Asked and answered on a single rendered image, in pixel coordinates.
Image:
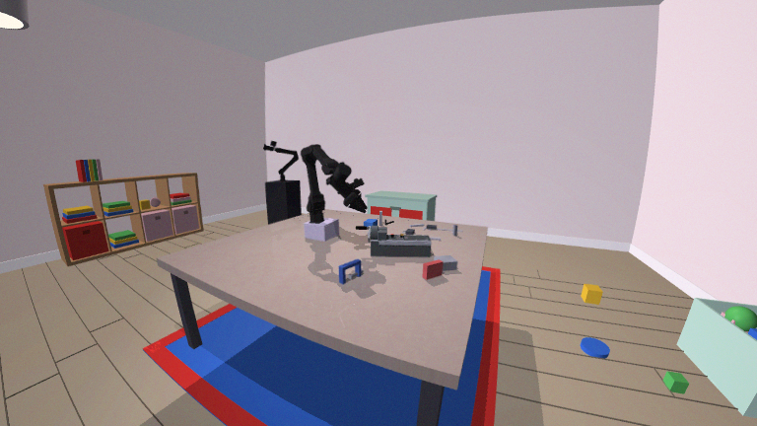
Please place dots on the red rectangular block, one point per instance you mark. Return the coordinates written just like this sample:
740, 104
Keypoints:
432, 269

